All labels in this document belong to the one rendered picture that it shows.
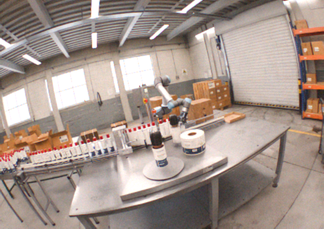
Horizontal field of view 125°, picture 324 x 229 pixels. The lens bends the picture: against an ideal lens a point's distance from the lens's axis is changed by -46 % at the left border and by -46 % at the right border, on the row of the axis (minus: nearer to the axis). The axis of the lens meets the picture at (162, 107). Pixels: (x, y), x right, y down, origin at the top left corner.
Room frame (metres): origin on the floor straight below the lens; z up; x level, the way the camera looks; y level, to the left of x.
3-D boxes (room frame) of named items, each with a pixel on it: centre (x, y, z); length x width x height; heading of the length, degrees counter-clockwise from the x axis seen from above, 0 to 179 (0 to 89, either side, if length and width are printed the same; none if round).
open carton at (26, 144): (1.88, 2.64, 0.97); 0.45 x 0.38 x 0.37; 25
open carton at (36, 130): (3.52, 4.08, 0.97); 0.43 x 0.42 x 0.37; 19
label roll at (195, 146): (1.19, -0.20, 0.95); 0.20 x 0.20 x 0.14
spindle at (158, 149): (0.99, 0.08, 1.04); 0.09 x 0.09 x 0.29
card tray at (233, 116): (1.87, -0.90, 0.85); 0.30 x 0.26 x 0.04; 105
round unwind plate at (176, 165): (0.99, 0.08, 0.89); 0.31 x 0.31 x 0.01
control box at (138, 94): (1.67, 0.19, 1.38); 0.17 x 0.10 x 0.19; 160
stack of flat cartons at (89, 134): (4.92, 2.74, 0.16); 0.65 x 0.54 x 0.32; 117
